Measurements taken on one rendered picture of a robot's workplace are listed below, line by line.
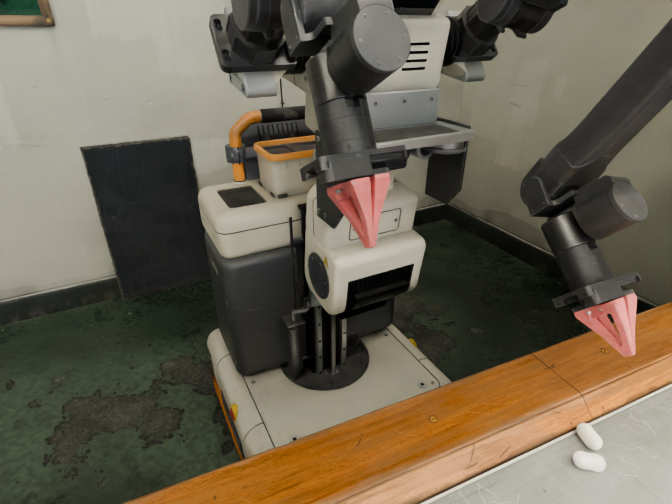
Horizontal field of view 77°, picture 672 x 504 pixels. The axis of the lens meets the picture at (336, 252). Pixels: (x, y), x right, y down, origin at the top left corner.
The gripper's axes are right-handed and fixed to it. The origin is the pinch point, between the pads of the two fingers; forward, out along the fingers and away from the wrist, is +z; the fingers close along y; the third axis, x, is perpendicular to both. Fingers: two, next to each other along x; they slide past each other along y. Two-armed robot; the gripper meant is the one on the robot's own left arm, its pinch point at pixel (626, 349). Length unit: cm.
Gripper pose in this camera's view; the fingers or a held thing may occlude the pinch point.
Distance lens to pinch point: 69.4
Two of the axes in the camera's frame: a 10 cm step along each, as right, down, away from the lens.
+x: -2.7, 3.8, 8.8
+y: 9.2, -1.7, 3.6
